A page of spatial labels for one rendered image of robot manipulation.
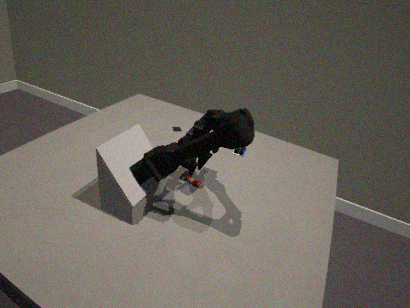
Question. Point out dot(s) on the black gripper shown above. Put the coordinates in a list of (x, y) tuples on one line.
[(191, 163)]

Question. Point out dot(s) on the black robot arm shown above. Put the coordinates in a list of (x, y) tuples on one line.
[(230, 130)]

